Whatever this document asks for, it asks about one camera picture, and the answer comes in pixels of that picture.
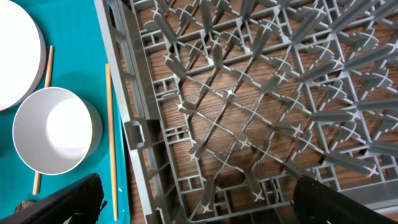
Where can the brown food scrap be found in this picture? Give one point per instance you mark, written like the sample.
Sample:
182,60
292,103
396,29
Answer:
24,204

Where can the right wooden chopstick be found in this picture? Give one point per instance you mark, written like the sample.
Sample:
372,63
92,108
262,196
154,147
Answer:
112,154

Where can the left wooden chopstick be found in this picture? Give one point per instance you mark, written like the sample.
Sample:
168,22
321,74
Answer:
48,79

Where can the teal serving tray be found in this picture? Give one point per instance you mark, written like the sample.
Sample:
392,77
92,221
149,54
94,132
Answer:
79,61

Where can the grey dishwasher rack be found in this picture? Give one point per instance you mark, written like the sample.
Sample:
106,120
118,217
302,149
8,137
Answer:
224,104

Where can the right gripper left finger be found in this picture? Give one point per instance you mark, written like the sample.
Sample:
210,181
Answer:
79,202

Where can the grey-green bowl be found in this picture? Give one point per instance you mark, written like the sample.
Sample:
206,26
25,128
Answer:
54,130

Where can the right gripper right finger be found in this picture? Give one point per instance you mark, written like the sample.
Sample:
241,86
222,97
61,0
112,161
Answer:
315,203

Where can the large white plate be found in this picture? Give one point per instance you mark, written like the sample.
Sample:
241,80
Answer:
23,54

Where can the wooden chopstick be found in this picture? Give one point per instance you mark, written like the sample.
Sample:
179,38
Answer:
48,79
112,154

